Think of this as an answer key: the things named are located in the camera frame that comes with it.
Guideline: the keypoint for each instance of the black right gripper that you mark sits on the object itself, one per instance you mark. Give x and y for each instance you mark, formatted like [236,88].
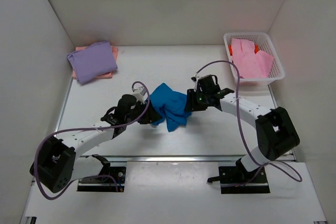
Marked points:
[191,102]

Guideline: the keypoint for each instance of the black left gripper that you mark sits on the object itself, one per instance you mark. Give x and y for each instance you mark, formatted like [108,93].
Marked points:
[151,113]

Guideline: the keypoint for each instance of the blue t-shirt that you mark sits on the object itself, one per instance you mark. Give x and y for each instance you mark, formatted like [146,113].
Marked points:
[170,106]

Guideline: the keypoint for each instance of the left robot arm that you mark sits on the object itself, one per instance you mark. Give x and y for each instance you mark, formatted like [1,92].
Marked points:
[59,161]

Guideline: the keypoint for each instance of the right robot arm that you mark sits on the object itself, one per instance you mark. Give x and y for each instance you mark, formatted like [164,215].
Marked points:
[275,131]

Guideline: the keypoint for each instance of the pink t-shirt in basket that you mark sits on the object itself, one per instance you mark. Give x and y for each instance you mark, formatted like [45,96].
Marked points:
[250,65]

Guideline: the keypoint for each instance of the white plastic basket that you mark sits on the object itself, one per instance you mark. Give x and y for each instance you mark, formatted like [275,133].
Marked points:
[264,43]

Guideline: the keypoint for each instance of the orange garment in basket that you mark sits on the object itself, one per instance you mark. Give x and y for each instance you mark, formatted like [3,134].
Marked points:
[231,52]

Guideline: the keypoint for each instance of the folded purple t-shirt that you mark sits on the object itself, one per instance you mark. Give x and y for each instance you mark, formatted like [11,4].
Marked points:
[93,61]

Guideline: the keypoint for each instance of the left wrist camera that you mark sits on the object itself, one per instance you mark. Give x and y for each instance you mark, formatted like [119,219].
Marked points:
[139,94]

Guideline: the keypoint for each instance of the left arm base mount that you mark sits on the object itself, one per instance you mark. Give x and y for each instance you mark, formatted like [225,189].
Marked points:
[96,173]

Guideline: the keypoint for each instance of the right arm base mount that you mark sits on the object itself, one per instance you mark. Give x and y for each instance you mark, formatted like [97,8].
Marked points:
[234,181]

